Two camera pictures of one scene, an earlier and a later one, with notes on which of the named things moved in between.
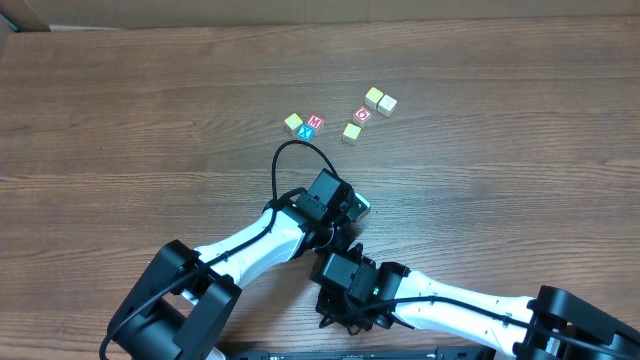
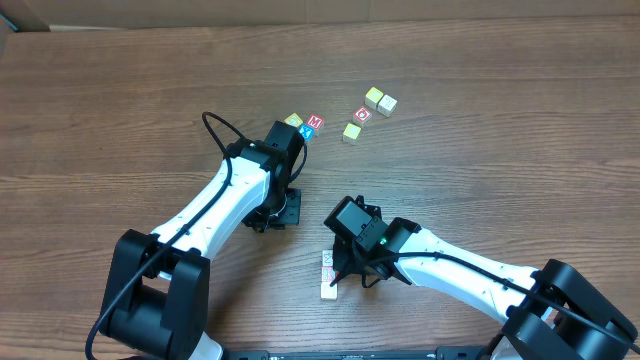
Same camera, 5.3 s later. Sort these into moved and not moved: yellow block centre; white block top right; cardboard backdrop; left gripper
Moved: left gripper
Not moved: cardboard backdrop; white block top right; yellow block centre
